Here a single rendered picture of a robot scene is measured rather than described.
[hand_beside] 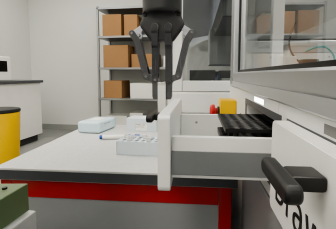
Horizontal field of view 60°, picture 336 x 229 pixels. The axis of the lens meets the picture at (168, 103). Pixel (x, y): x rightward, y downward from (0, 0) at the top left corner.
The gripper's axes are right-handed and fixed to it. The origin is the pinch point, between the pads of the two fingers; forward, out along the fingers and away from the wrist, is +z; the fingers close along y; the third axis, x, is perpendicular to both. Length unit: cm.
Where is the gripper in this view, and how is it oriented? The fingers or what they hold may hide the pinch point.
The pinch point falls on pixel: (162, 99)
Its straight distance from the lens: 57.5
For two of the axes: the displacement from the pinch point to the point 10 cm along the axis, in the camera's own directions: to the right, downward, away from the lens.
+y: -10.0, -0.1, 1.0
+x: -1.0, 1.0, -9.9
